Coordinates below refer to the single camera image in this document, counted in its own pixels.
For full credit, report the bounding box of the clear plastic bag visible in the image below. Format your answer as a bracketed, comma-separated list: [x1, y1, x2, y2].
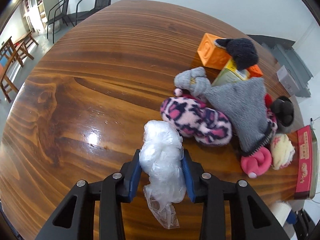
[139, 120, 186, 229]

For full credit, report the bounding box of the navy fuzzy sock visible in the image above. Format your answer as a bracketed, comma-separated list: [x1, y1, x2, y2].
[214, 38, 259, 70]

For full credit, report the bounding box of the white paper roll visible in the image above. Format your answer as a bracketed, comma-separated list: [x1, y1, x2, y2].
[270, 202, 292, 226]

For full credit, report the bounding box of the pink knotted sock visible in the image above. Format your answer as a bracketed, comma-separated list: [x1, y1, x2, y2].
[240, 147, 272, 179]

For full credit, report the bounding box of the pink storage box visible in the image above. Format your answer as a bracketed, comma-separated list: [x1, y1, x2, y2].
[294, 125, 319, 199]

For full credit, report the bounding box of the cream pink rolled sock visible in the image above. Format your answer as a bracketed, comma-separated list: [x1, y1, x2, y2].
[270, 133, 295, 170]

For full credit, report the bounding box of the pink black leopard fuzzy sock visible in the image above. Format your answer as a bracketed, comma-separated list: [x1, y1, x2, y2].
[160, 97, 232, 146]

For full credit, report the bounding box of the large grey knit sock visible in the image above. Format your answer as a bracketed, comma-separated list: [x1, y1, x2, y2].
[204, 77, 274, 157]

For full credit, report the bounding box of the black fuzzy sock ball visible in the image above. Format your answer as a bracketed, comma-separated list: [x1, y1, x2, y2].
[270, 96, 294, 127]

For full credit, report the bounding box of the yellow green carton box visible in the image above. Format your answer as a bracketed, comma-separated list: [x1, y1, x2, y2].
[212, 59, 249, 86]

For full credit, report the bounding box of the grey tin box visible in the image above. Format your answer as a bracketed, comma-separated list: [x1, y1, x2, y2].
[277, 66, 300, 96]

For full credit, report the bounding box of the small orange studded cube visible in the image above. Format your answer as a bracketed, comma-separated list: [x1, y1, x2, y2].
[247, 64, 263, 78]

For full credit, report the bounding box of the small grey rolled sock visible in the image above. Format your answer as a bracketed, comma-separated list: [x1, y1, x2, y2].
[174, 67, 211, 98]

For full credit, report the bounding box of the large light orange toy cube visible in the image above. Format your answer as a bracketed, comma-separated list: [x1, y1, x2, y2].
[197, 33, 231, 70]

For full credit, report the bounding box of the grey staircase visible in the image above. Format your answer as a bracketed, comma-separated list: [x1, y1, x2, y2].
[249, 35, 313, 98]

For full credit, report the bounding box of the wooden bench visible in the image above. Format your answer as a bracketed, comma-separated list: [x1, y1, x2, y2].
[14, 31, 39, 60]

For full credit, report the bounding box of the wooden chair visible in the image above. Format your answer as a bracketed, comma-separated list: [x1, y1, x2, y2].
[1, 37, 23, 103]

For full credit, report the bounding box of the black metal chair far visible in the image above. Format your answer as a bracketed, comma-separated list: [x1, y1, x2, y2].
[46, 0, 70, 43]

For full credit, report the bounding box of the black metal chair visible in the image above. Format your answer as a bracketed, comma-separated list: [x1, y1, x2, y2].
[67, 0, 112, 25]
[46, 0, 70, 43]

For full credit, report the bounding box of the white shelf cabinet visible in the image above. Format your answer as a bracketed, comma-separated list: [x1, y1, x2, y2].
[20, 0, 58, 35]

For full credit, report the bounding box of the black metal chair near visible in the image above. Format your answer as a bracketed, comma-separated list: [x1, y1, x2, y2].
[67, 0, 112, 25]

